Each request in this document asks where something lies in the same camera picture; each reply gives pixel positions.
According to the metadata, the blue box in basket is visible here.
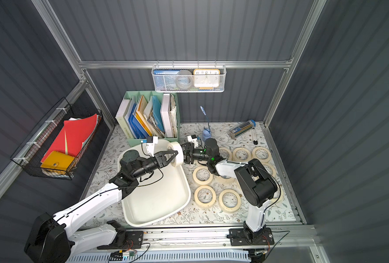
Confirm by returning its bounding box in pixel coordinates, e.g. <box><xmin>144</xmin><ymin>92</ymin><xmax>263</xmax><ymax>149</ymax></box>
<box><xmin>152</xmin><ymin>69</ymin><xmax>180</xmax><ymax>92</ymax></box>

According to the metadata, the yellow white clock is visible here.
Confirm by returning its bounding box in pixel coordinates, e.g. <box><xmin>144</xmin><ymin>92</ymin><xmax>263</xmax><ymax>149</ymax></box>
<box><xmin>193</xmin><ymin>69</ymin><xmax>221</xmax><ymax>89</ymax></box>

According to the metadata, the white plastic storage tray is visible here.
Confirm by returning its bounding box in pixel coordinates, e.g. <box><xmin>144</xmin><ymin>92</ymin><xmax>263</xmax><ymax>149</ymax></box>
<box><xmin>118</xmin><ymin>139</ymin><xmax>191</xmax><ymax>227</ymax></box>

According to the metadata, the cream workspace book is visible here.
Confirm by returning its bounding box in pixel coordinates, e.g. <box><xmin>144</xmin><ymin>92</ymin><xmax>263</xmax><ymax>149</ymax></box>
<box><xmin>115</xmin><ymin>98</ymin><xmax>134</xmax><ymax>139</ymax></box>

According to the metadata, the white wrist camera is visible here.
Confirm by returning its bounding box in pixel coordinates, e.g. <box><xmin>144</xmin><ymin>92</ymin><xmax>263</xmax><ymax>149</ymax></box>
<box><xmin>141</xmin><ymin>136</ymin><xmax>158</xmax><ymax>157</ymax></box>
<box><xmin>187</xmin><ymin>134</ymin><xmax>202</xmax><ymax>149</ymax></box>

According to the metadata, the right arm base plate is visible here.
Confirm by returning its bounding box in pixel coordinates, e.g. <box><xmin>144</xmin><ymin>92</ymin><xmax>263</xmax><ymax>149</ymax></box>
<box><xmin>226</xmin><ymin>227</ymin><xmax>274</xmax><ymax>247</ymax></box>

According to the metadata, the blue folder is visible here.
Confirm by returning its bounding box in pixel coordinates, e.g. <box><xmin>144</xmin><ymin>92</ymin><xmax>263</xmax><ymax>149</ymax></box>
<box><xmin>129</xmin><ymin>103</ymin><xmax>148</xmax><ymax>139</ymax></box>

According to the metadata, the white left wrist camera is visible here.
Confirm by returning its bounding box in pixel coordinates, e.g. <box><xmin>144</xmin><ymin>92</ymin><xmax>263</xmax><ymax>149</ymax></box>
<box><xmin>141</xmin><ymin>136</ymin><xmax>158</xmax><ymax>157</ymax></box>

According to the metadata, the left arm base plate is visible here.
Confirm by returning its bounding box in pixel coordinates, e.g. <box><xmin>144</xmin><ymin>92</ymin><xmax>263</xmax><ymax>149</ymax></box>
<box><xmin>97</xmin><ymin>231</ymin><xmax>144</xmax><ymax>250</ymax></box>

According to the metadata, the green desktop file organizer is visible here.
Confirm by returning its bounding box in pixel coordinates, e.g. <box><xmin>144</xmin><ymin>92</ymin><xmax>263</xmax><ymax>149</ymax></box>
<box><xmin>115</xmin><ymin>91</ymin><xmax>181</xmax><ymax>146</ymax></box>

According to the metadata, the clear pencil jar blue lid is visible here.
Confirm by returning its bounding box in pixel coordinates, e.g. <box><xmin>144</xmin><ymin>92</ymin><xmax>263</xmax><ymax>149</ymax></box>
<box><xmin>228</xmin><ymin>119</ymin><xmax>256</xmax><ymax>140</ymax></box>

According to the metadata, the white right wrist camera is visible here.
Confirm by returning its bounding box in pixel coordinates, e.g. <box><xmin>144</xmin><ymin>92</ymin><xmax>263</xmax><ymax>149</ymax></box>
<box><xmin>187</xmin><ymin>134</ymin><xmax>202</xmax><ymax>149</ymax></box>

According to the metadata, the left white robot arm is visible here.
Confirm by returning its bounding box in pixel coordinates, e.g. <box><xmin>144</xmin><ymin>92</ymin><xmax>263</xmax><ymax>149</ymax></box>
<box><xmin>24</xmin><ymin>150</ymin><xmax>183</xmax><ymax>263</ymax></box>

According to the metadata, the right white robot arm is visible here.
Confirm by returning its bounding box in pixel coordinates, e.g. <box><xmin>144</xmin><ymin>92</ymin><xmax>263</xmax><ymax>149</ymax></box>
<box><xmin>181</xmin><ymin>138</ymin><xmax>280</xmax><ymax>242</ymax></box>

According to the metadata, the red folder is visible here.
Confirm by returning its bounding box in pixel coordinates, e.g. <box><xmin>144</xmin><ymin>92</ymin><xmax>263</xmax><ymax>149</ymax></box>
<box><xmin>41</xmin><ymin>114</ymin><xmax>101</xmax><ymax>162</ymax></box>

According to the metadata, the black wire side basket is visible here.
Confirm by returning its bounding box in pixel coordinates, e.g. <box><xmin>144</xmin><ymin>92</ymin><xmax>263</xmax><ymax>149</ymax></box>
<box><xmin>11</xmin><ymin>98</ymin><xmax>103</xmax><ymax>180</ymax></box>

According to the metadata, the grey tape roll in basket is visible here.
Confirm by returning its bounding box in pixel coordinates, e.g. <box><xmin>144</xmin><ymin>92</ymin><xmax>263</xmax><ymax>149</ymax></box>
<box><xmin>175</xmin><ymin>70</ymin><xmax>193</xmax><ymax>91</ymax></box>

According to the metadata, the white binder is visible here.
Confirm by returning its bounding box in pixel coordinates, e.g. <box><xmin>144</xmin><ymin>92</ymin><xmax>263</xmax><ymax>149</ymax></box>
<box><xmin>160</xmin><ymin>93</ymin><xmax>174</xmax><ymax>138</ymax></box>

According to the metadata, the orange folder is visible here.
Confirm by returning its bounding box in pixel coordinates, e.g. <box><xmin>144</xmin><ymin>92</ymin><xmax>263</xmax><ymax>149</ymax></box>
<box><xmin>135</xmin><ymin>95</ymin><xmax>153</xmax><ymax>137</ymax></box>

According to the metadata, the white wire hanging basket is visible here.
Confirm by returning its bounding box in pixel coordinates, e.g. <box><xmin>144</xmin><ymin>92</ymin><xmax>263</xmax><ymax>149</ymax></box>
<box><xmin>151</xmin><ymin>64</ymin><xmax>227</xmax><ymax>93</ymax></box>

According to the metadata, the masking tape roll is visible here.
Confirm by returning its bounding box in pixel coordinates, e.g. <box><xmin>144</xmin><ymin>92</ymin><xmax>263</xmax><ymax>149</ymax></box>
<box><xmin>218</xmin><ymin>189</ymin><xmax>242</xmax><ymax>214</ymax></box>
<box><xmin>194</xmin><ymin>185</ymin><xmax>216</xmax><ymax>209</ymax></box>
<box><xmin>232</xmin><ymin>147</ymin><xmax>252</xmax><ymax>162</ymax></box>
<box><xmin>192</xmin><ymin>166</ymin><xmax>214</xmax><ymax>186</ymax></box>
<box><xmin>263</xmin><ymin>163</ymin><xmax>277</xmax><ymax>178</ymax></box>
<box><xmin>167</xmin><ymin>142</ymin><xmax>184</xmax><ymax>167</ymax></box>
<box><xmin>271</xmin><ymin>190</ymin><xmax>284</xmax><ymax>203</ymax></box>
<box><xmin>219</xmin><ymin>147</ymin><xmax>232</xmax><ymax>161</ymax></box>
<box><xmin>215</xmin><ymin>176</ymin><xmax>235</xmax><ymax>184</ymax></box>
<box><xmin>251</xmin><ymin>147</ymin><xmax>272</xmax><ymax>163</ymax></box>

